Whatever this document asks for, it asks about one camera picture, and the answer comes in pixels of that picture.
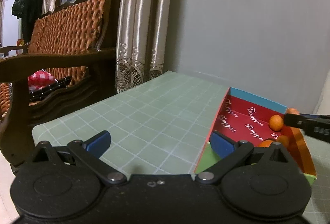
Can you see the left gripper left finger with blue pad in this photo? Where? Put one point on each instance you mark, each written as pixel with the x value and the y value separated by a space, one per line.
pixel 88 153

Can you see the red checkered cloth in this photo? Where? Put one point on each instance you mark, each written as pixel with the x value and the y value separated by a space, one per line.
pixel 40 79

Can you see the colourful cardboard box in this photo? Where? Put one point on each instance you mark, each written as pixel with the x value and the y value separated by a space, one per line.
pixel 245 116

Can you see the wooden wicker sofa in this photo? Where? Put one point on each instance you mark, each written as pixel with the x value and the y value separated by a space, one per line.
pixel 76 43

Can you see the beige curtain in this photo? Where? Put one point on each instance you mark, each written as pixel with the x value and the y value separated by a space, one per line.
pixel 141 43

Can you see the orange mandarin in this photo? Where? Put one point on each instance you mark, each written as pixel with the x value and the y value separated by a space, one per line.
pixel 276 123
pixel 293 111
pixel 284 140
pixel 265 143

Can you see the green cutting mat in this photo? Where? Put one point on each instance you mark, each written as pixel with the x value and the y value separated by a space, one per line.
pixel 159 127

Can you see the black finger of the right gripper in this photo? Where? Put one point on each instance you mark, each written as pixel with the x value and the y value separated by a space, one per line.
pixel 295 120

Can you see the black hanging jacket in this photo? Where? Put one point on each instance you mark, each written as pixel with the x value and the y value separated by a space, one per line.
pixel 28 11

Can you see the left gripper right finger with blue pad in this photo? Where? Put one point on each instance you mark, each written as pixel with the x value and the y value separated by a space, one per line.
pixel 232 154

